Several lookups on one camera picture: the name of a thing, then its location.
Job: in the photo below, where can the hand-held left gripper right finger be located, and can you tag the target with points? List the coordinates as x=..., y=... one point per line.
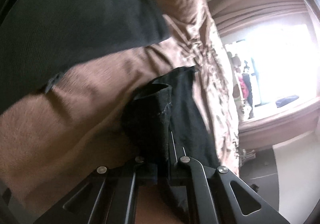
x=187, y=166

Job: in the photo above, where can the brown blanket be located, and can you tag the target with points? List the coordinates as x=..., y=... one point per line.
x=87, y=126

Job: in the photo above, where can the beige plush toy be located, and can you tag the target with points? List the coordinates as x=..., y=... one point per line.
x=236, y=60

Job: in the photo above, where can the pink cloth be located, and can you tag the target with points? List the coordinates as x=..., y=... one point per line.
x=243, y=87

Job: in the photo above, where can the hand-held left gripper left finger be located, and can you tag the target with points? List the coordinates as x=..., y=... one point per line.
x=135, y=171

